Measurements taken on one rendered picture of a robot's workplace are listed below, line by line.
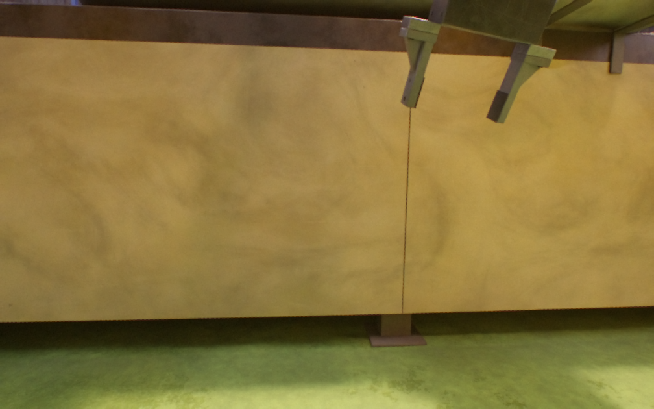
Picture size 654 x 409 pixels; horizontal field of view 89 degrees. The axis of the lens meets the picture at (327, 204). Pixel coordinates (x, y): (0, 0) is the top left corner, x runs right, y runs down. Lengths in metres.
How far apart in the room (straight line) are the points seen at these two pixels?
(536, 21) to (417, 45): 0.14
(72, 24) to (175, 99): 0.25
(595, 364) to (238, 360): 0.82
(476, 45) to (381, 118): 0.27
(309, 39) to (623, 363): 1.03
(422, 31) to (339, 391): 0.64
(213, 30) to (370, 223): 0.54
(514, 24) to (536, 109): 0.48
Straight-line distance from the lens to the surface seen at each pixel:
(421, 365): 0.86
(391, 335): 0.95
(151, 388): 0.84
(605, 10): 1.05
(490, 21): 0.48
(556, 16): 0.94
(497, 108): 0.54
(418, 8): 0.91
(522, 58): 0.53
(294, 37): 0.81
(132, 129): 0.85
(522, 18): 0.51
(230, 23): 0.83
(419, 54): 0.47
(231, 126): 0.78
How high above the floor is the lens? 0.45
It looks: 7 degrees down
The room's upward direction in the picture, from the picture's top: 1 degrees clockwise
